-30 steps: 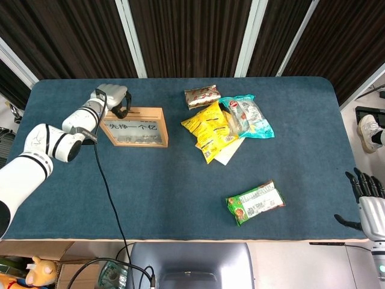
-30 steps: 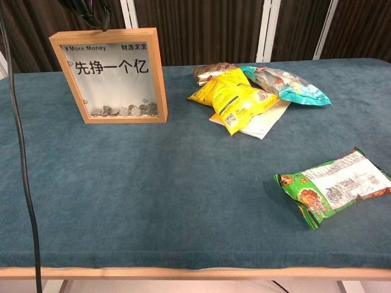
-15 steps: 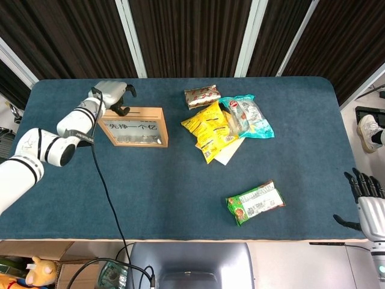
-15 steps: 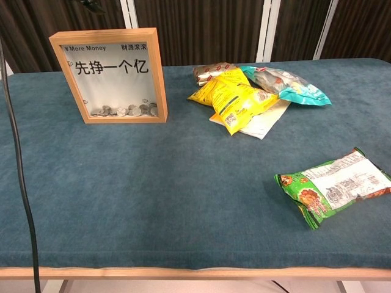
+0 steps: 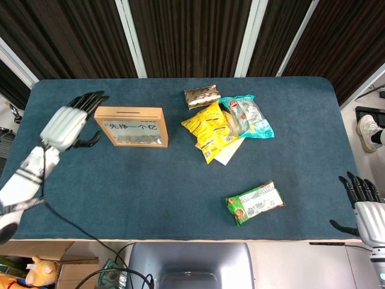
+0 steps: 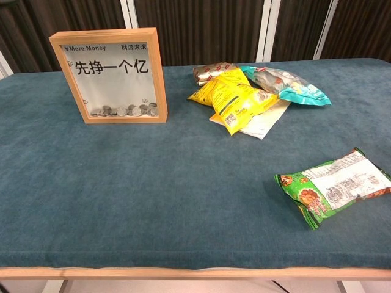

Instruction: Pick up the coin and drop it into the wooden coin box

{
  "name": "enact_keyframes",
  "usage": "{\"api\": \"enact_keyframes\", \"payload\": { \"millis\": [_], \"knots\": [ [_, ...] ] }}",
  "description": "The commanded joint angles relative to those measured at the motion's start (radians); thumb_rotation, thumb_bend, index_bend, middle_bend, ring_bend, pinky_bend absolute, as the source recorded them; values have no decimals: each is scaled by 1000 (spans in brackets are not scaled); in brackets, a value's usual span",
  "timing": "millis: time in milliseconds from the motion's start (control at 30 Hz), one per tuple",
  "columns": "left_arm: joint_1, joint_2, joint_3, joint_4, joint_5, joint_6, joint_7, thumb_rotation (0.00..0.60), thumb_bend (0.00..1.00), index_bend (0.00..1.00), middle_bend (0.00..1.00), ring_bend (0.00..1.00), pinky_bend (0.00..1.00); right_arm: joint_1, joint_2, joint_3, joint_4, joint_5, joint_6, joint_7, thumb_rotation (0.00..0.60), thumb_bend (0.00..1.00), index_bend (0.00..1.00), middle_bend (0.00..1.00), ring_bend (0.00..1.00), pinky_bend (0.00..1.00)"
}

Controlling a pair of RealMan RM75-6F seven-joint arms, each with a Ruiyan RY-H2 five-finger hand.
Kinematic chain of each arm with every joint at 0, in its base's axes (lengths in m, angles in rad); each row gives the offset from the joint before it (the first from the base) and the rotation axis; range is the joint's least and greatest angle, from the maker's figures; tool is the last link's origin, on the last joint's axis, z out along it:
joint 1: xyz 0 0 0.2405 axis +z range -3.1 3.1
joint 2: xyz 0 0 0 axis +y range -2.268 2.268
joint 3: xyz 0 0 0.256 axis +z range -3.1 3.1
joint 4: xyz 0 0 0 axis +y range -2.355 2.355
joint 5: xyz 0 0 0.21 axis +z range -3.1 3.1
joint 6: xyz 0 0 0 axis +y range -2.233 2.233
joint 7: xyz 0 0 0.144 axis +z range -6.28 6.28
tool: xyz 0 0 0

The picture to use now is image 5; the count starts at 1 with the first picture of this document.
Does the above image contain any grey chair back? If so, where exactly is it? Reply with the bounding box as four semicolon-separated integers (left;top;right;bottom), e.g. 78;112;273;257
128;241;256;289

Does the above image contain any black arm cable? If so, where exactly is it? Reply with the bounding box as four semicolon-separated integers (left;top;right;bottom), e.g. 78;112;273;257
40;141;155;289

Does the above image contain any green snack packet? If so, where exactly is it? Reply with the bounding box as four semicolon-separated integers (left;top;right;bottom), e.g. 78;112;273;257
226;179;286;226

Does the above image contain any black floor stand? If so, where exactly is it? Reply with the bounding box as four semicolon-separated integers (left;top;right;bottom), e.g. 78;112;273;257
354;106;385;125

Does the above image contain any thin black cable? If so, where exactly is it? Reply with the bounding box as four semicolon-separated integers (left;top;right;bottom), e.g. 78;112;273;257
115;242;135;263

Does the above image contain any blue table mat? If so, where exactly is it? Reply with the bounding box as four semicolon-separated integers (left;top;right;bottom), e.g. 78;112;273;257
0;76;369;241

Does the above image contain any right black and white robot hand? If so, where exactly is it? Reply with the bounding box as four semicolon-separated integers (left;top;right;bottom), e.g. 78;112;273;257
330;171;385;246

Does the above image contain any white sneaker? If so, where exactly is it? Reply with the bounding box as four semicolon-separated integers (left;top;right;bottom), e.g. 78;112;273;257
356;114;385;154

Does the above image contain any gold and red snack packet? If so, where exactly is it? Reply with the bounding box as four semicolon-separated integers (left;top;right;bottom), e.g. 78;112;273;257
183;84;222;111

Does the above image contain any cardboard box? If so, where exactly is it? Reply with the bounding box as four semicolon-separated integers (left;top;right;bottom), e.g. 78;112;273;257
0;240;100;289

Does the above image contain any white paper sheet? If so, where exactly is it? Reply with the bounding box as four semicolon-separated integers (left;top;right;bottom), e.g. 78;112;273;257
214;137;246;166

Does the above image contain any green patterned packet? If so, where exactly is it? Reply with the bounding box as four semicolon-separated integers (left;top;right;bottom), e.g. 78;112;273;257
97;258;129;289

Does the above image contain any yellow snack bag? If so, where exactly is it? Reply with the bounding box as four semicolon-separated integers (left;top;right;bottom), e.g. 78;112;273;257
195;126;240;165
180;101;232;145

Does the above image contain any white partition post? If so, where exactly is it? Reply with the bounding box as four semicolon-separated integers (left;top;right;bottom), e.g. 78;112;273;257
276;0;320;76
233;0;261;78
115;0;148;78

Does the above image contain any wooden coin box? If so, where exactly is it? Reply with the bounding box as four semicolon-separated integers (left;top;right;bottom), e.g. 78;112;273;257
93;105;169;148

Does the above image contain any yellow plush toy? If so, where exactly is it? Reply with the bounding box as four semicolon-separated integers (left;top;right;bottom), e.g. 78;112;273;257
0;255;58;289

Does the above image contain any teal snack bag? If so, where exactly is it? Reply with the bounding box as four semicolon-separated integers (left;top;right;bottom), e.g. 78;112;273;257
218;94;276;140

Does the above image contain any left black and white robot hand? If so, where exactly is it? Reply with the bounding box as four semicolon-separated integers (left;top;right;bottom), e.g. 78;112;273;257
40;91;111;152

